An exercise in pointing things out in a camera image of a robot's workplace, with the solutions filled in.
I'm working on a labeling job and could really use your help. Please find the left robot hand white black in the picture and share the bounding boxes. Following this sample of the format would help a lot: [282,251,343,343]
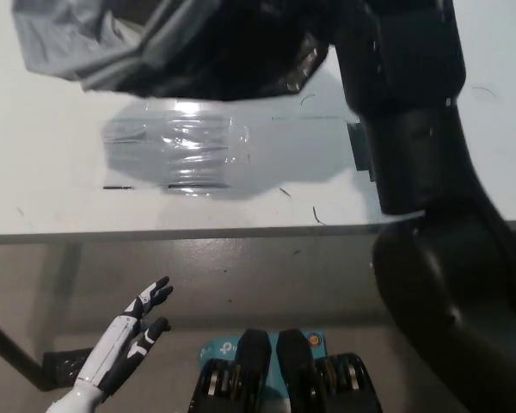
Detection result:
[46,275,175,413]

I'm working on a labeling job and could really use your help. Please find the grey black plastic bag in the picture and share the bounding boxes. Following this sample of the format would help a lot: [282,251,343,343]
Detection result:
[11,0,333,103]

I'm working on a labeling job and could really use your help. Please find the black metal table leg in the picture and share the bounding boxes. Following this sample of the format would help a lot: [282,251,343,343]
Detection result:
[0,308,92,391]

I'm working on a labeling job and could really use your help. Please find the robot torso black teal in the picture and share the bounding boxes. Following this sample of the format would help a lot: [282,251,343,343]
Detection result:
[188,328,380,413]

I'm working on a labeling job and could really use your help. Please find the clear tape patch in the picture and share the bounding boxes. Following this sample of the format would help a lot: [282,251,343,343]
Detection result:
[101,112,251,198]

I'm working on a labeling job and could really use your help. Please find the black tape patch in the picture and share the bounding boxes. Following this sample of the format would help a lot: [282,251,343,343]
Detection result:
[347,121,378,182]

